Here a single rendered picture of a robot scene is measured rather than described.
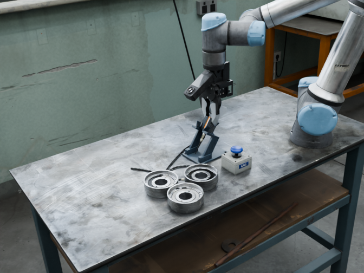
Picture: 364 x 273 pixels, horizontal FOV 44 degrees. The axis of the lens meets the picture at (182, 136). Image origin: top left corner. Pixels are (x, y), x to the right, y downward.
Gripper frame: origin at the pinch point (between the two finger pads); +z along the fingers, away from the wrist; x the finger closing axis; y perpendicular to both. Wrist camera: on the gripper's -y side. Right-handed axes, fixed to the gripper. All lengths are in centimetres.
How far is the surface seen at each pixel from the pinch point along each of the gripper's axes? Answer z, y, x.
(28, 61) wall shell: 11, -10, 148
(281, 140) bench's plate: 11.8, 25.1, -10.5
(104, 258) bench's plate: 12, -55, -23
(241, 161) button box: 7.5, -1.3, -17.0
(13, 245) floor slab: 92, -52, 102
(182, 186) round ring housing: 8.9, -23.3, -14.4
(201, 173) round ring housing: 9.5, -13.8, -11.8
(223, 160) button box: 8.9, -3.7, -11.2
